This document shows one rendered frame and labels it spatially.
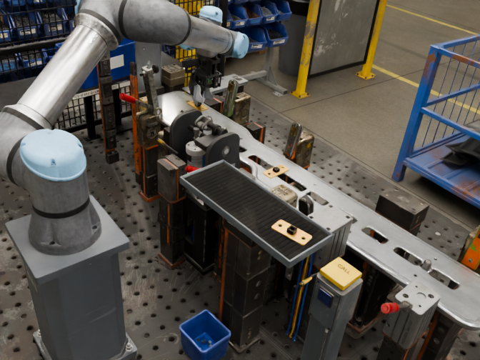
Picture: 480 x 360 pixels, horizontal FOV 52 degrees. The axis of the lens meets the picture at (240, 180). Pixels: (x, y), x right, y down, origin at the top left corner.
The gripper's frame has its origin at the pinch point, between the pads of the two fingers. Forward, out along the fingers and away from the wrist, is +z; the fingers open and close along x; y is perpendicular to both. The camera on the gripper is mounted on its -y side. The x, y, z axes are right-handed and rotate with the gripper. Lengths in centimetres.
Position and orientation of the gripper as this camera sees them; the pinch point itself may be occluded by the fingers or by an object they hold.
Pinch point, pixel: (198, 101)
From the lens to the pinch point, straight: 185.1
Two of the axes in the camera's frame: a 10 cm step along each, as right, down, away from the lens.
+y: 6.5, 5.4, -5.3
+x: 7.5, -3.3, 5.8
